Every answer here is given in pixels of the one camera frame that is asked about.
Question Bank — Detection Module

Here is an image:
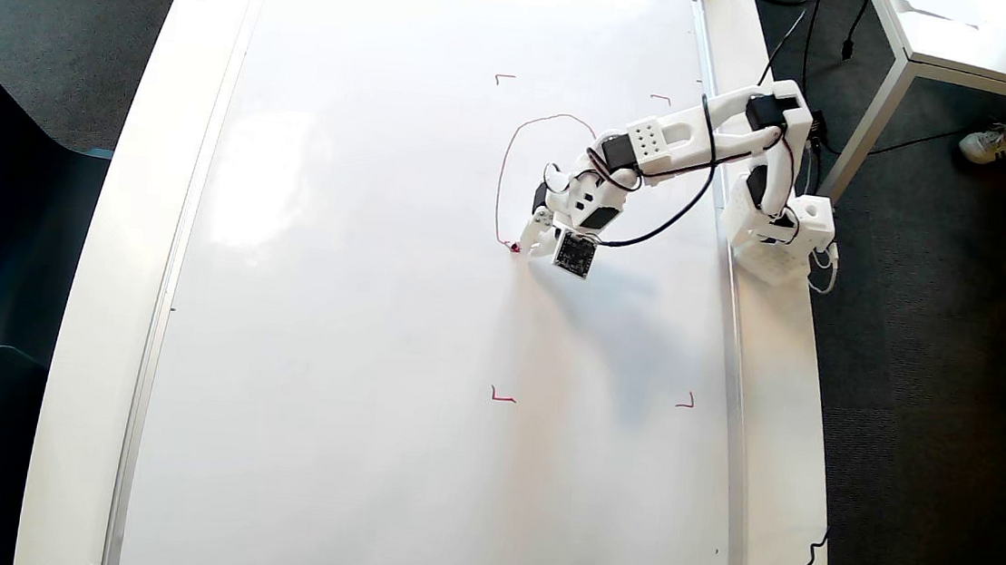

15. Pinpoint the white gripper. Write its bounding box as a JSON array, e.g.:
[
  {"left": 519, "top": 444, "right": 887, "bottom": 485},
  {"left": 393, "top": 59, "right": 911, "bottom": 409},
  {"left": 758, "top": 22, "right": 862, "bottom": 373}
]
[{"left": 518, "top": 159, "right": 640, "bottom": 269}]

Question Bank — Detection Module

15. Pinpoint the large white whiteboard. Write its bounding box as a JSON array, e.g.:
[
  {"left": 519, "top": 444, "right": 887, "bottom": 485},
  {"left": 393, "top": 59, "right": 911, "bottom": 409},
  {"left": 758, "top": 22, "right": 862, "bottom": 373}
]
[{"left": 101, "top": 0, "right": 802, "bottom": 565}]

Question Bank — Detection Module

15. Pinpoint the black power adapter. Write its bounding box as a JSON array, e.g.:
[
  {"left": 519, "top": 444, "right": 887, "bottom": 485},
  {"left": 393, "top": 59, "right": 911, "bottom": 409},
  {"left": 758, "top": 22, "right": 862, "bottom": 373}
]
[{"left": 804, "top": 109, "right": 830, "bottom": 155}]

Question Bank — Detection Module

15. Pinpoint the white sneaker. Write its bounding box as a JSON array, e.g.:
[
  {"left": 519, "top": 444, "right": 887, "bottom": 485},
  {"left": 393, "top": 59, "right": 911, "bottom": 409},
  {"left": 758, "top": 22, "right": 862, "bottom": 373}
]
[{"left": 957, "top": 120, "right": 1006, "bottom": 168}]

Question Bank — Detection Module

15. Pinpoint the black wrist camera board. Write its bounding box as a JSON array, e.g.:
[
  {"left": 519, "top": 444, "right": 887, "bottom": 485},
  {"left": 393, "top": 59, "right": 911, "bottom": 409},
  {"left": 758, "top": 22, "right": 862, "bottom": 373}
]
[{"left": 552, "top": 228, "right": 601, "bottom": 282}]

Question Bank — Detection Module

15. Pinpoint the black camera cable on arm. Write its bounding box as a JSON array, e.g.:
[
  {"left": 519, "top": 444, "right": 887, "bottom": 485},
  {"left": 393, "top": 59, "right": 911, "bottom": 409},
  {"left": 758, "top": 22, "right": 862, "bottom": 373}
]
[{"left": 599, "top": 85, "right": 726, "bottom": 258}]

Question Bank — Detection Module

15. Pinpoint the white cable at arm base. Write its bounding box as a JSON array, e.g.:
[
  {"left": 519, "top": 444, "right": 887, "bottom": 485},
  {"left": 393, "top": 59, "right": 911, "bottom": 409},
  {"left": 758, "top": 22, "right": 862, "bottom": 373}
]
[{"left": 806, "top": 241, "right": 841, "bottom": 297}]

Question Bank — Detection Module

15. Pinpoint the black looped floor cable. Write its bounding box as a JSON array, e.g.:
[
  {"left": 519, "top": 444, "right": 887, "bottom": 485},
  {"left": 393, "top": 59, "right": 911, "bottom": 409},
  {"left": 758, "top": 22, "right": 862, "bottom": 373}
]
[{"left": 743, "top": 0, "right": 823, "bottom": 93}]

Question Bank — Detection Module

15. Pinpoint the black floor cable with plug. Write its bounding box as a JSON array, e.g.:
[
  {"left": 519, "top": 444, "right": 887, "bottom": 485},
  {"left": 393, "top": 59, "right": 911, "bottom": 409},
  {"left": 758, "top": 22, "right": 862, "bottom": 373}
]
[{"left": 840, "top": 0, "right": 871, "bottom": 65}]

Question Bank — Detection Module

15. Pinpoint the black cable under side table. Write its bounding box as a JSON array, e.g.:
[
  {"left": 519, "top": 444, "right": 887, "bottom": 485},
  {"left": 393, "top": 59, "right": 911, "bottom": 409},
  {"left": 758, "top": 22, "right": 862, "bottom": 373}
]
[{"left": 869, "top": 121, "right": 972, "bottom": 166}]

